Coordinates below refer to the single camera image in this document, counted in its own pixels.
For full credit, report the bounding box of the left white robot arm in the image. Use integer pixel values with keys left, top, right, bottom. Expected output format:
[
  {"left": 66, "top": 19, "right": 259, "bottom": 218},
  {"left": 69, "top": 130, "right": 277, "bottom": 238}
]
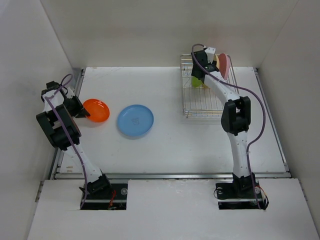
[{"left": 36, "top": 81, "right": 114, "bottom": 199}]

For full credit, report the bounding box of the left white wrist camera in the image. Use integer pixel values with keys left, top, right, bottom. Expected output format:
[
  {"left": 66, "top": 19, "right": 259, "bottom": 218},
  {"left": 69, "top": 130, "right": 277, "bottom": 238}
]
[{"left": 63, "top": 87, "right": 75, "bottom": 99}]

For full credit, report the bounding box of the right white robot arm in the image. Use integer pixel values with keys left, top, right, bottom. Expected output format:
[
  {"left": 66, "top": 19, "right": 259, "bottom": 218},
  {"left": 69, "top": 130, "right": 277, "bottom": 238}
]
[{"left": 191, "top": 48, "right": 254, "bottom": 197}]

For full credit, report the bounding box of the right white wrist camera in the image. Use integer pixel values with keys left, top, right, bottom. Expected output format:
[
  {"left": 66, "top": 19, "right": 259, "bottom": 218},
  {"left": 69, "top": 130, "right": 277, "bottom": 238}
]
[{"left": 203, "top": 47, "right": 216, "bottom": 64}]

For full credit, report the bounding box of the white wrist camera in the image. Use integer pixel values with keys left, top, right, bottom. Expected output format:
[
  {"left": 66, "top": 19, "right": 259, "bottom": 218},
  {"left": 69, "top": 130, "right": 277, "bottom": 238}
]
[
  {"left": 63, "top": 87, "right": 75, "bottom": 99},
  {"left": 203, "top": 47, "right": 216, "bottom": 64}
]

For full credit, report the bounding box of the aluminium table rail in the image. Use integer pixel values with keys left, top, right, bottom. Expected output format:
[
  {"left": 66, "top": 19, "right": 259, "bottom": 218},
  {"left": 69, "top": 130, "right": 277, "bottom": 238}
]
[{"left": 34, "top": 67, "right": 292, "bottom": 203}]

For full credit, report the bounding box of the green plastic plate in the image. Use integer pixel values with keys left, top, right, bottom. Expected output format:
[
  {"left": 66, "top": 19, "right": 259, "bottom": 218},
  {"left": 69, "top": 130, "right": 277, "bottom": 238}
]
[{"left": 191, "top": 76, "right": 203, "bottom": 88}]

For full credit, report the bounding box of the metal wire dish rack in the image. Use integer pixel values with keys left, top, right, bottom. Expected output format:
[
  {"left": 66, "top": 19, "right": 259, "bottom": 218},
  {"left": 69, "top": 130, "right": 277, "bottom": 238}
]
[{"left": 180, "top": 54, "right": 224, "bottom": 122}]

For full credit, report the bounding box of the orange plastic plate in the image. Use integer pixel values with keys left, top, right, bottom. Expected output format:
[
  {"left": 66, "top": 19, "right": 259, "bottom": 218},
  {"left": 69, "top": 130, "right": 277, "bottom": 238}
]
[{"left": 83, "top": 98, "right": 110, "bottom": 123}]

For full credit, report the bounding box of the blue plastic plate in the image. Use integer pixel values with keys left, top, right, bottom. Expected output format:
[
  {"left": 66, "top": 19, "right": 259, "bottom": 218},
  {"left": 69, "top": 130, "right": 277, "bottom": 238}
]
[{"left": 116, "top": 104, "right": 154, "bottom": 138}]

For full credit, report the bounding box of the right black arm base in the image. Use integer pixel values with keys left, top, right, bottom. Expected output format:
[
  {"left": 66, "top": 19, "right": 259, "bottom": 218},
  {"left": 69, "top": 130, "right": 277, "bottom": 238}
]
[{"left": 213, "top": 181, "right": 270, "bottom": 210}]

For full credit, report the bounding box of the pink plastic plate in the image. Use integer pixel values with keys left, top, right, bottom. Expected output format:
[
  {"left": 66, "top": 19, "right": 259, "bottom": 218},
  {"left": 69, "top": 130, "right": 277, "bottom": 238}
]
[{"left": 218, "top": 53, "right": 231, "bottom": 81}]

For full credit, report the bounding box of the yellow plastic plate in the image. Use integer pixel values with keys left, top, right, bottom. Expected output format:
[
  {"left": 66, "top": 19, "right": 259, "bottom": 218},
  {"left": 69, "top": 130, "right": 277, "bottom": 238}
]
[{"left": 201, "top": 56, "right": 221, "bottom": 89}]

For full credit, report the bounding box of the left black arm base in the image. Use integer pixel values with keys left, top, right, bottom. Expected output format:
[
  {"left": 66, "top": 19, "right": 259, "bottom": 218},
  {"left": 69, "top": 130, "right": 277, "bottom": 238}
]
[{"left": 80, "top": 182, "right": 128, "bottom": 211}]

